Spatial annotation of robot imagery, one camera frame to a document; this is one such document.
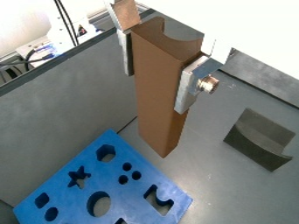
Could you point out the blue shape-sorting board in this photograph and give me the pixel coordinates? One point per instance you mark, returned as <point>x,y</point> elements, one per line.
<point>107,186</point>

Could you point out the brown arch block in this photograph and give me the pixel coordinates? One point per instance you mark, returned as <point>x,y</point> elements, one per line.
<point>161,57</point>

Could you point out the white equipment behind wall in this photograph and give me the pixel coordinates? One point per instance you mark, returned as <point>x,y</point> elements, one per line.
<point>43,28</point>

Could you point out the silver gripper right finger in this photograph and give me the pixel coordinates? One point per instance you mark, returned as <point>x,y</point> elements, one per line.
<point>197,79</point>

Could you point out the dark grey curved fixture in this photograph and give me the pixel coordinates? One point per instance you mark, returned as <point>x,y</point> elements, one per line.
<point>261,139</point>

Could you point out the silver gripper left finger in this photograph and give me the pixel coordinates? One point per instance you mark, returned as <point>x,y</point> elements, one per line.
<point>126,18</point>

